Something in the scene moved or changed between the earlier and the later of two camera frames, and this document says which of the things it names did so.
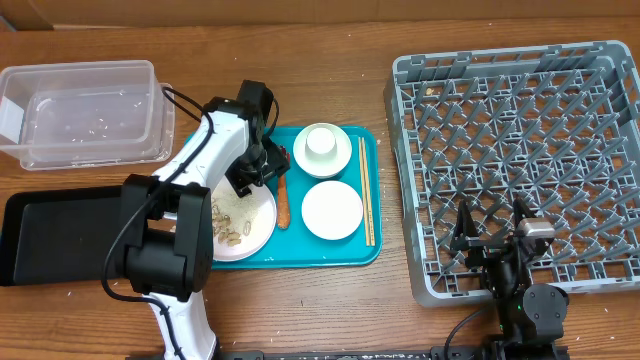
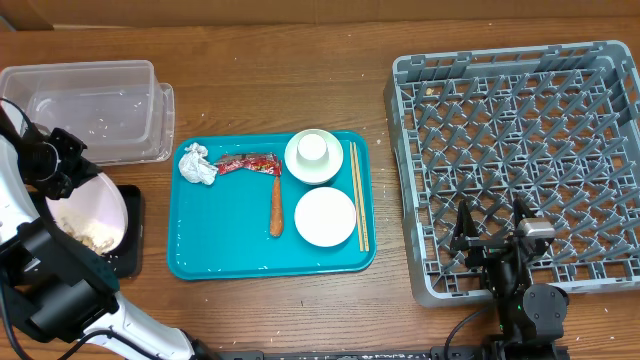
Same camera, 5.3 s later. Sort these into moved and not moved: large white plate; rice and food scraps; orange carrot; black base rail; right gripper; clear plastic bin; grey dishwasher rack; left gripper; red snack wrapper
Moved: orange carrot; red snack wrapper; large white plate; left gripper; rice and food scraps
Not moved: clear plastic bin; right gripper; black base rail; grey dishwasher rack
